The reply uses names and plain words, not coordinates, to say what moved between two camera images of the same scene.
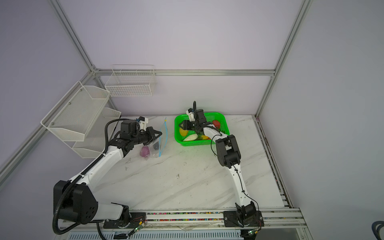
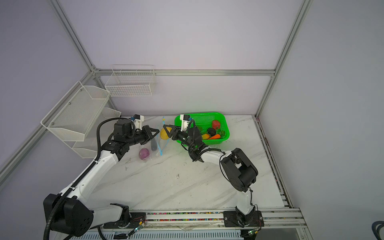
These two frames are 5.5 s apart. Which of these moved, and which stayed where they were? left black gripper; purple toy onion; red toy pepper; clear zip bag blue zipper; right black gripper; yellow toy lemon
Moved: right black gripper; yellow toy lemon
Stayed: clear zip bag blue zipper; purple toy onion; red toy pepper; left black gripper
